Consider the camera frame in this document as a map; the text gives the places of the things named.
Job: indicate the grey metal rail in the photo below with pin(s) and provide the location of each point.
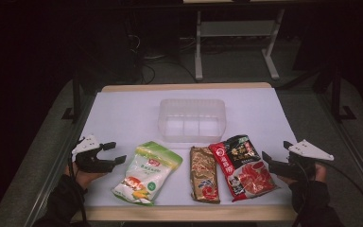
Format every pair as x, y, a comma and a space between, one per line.
55, 170
353, 151

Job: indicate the white metal desk frame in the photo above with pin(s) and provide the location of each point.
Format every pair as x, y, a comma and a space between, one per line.
238, 29

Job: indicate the red and black food packet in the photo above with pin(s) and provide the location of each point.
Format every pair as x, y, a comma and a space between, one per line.
244, 170

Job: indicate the white table mat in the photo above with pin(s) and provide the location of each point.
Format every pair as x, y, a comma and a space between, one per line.
132, 113

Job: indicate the brown and gold food packet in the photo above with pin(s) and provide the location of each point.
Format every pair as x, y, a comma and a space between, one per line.
204, 175

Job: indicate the person's right hand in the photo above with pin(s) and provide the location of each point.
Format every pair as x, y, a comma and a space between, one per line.
320, 173

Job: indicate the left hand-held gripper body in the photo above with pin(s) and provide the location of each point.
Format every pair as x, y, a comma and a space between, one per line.
89, 162

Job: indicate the clear plastic container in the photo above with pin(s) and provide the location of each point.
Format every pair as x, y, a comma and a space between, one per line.
191, 121

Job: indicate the wooden table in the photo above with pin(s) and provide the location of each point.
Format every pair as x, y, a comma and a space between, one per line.
186, 213

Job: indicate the person's left hand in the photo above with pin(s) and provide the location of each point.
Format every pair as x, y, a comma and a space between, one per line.
86, 179

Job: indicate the black metal stand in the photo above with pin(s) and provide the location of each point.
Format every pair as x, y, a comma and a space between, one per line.
76, 101
337, 94

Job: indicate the green and white food packet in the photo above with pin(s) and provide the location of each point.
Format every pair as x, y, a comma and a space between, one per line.
146, 171

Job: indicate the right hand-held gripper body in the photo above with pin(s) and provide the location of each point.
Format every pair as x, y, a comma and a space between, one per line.
296, 167

